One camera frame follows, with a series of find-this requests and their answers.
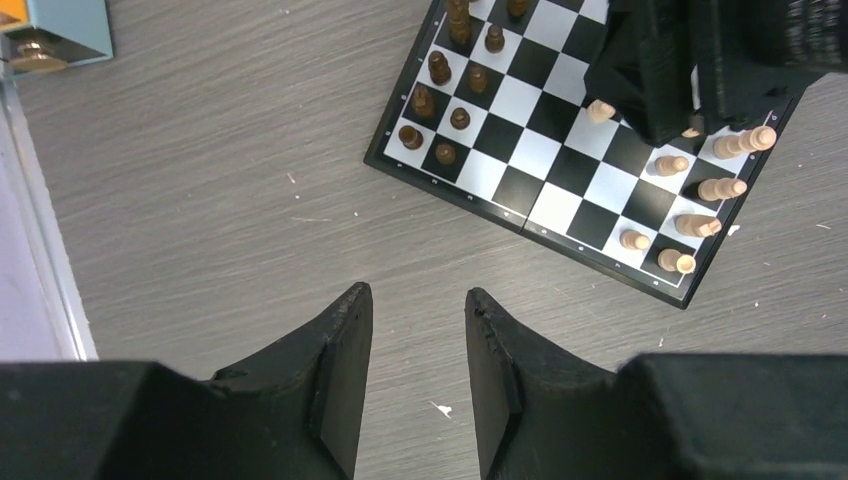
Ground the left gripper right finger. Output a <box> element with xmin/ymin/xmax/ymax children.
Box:
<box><xmin>465</xmin><ymin>287</ymin><xmax>847</xmax><ymax>479</ymax></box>

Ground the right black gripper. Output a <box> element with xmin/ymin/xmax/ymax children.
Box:
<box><xmin>584</xmin><ymin>1</ymin><xmax>847</xmax><ymax>147</ymax></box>

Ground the light wooden chess pawn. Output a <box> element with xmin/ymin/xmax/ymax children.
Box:
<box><xmin>586</xmin><ymin>100</ymin><xmax>616</xmax><ymax>124</ymax></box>

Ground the black white chess board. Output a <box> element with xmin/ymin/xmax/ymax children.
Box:
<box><xmin>364</xmin><ymin>1</ymin><xmax>769</xmax><ymax>309</ymax></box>

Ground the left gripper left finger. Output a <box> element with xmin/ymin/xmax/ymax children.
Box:
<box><xmin>1</xmin><ymin>282</ymin><xmax>373</xmax><ymax>479</ymax></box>

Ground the dark chess piece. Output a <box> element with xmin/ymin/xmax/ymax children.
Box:
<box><xmin>435</xmin><ymin>143</ymin><xmax>456</xmax><ymax>165</ymax></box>
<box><xmin>468</xmin><ymin>64</ymin><xmax>488</xmax><ymax>94</ymax></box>
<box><xmin>398</xmin><ymin>125</ymin><xmax>423</xmax><ymax>150</ymax></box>
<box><xmin>410</xmin><ymin>84</ymin><xmax>435</xmax><ymax>119</ymax></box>
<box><xmin>428</xmin><ymin>50</ymin><xmax>452</xmax><ymax>86</ymax></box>
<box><xmin>484</xmin><ymin>24</ymin><xmax>505</xmax><ymax>54</ymax></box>
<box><xmin>445</xmin><ymin>0</ymin><xmax>471</xmax><ymax>45</ymax></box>
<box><xmin>449</xmin><ymin>107</ymin><xmax>470</xmax><ymax>130</ymax></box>

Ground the yellow teal drawer box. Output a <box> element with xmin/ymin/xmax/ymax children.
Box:
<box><xmin>1</xmin><ymin>0</ymin><xmax>114</xmax><ymax>80</ymax></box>

